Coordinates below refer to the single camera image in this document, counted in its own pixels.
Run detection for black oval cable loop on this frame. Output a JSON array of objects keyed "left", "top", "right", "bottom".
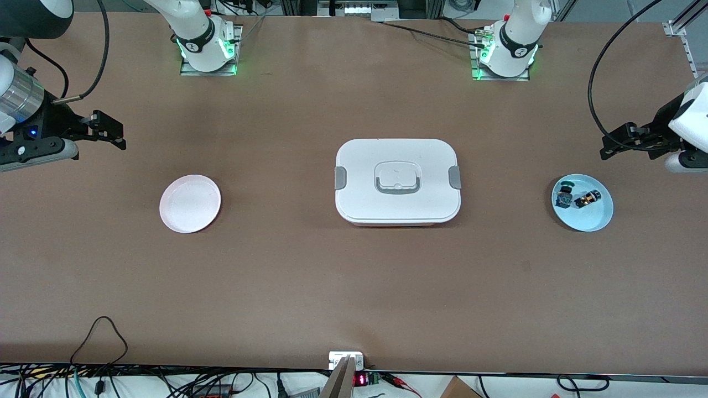
[{"left": 556, "top": 374, "right": 610, "bottom": 392}]

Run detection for aluminium profile with holes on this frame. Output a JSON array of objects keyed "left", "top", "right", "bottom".
[{"left": 663, "top": 0, "right": 708, "bottom": 78}]

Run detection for brown cardboard piece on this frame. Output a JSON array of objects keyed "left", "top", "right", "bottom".
[{"left": 440, "top": 376, "right": 482, "bottom": 398}]

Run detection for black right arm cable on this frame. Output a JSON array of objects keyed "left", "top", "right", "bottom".
[{"left": 25, "top": 0, "right": 110, "bottom": 104}]

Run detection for white metal bracket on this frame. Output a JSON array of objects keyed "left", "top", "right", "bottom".
[{"left": 329, "top": 352, "right": 365, "bottom": 370}]

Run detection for black looped cable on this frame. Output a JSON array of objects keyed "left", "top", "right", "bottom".
[{"left": 70, "top": 316, "right": 129, "bottom": 366}]

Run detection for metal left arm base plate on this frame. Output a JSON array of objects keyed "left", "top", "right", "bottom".
[{"left": 470, "top": 33, "right": 530, "bottom": 82}]

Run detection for red wires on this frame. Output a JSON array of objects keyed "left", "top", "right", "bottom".
[{"left": 384, "top": 372, "right": 422, "bottom": 398}]

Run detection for aluminium frame with light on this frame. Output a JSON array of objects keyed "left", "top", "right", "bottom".
[{"left": 317, "top": 0, "right": 400, "bottom": 18}]

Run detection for green push button switch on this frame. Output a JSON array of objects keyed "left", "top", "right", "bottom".
[{"left": 555, "top": 180, "right": 576, "bottom": 209}]

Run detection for light blue round plate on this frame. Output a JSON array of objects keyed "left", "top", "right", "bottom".
[{"left": 551, "top": 174, "right": 614, "bottom": 232}]

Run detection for grey aluminium beam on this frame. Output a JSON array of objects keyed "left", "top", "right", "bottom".
[{"left": 321, "top": 357, "right": 356, "bottom": 398}]

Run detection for pink round plate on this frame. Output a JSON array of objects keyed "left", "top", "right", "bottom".
[{"left": 159, "top": 175, "right": 222, "bottom": 233}]

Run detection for white lunch box grey handle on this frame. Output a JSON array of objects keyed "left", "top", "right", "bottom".
[{"left": 334, "top": 138, "right": 462, "bottom": 227}]

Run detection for black cable across table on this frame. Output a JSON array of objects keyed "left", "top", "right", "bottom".
[{"left": 381, "top": 17, "right": 486, "bottom": 49}]

